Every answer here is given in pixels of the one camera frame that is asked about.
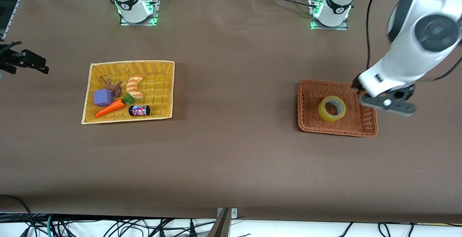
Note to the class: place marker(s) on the metal table edge bracket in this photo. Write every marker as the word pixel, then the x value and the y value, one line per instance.
pixel 225 213

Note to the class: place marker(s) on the purple foam cube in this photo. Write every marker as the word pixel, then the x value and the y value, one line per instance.
pixel 103 98

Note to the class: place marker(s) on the brown wicker basket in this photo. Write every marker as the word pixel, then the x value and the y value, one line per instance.
pixel 357 121

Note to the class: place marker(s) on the toy croissant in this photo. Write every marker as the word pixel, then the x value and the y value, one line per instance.
pixel 133 87

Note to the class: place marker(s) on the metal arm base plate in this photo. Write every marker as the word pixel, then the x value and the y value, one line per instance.
pixel 153 13
pixel 344 25

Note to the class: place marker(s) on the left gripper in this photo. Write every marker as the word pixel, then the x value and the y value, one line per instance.
pixel 356 84

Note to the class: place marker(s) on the orange toy carrot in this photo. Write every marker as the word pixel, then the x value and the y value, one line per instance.
pixel 110 109

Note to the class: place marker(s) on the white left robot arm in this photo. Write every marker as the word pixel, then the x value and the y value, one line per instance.
pixel 408 49

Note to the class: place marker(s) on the yellow wicker tray basket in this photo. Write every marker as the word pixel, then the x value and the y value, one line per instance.
pixel 158 103

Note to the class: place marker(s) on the black pink small can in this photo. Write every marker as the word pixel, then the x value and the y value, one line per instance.
pixel 139 111

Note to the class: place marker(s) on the yellow packing tape roll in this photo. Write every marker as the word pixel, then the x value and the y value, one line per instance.
pixel 324 112

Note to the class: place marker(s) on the brown toy root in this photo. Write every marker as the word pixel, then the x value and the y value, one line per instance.
pixel 115 87

